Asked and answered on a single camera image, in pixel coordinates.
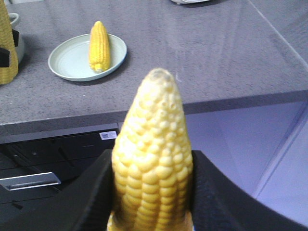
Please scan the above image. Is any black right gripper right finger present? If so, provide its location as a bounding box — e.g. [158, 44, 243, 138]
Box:
[191, 151, 307, 231]

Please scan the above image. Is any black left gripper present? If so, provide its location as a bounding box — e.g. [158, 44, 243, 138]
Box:
[0, 29, 20, 67]

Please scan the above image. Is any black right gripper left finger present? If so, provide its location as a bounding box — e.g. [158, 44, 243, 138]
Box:
[0, 149, 113, 231]

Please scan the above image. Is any bright yellow corn cob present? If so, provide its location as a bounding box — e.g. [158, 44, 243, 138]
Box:
[0, 0, 19, 85]
[88, 21, 111, 73]

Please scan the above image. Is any black drawer disinfection cabinet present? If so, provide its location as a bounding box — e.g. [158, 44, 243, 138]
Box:
[0, 123, 119, 223]

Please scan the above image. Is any green round plate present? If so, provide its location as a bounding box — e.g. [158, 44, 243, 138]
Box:
[48, 34, 128, 82]

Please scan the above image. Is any grey right cabinet door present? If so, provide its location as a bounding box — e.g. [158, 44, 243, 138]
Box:
[186, 101, 308, 226]

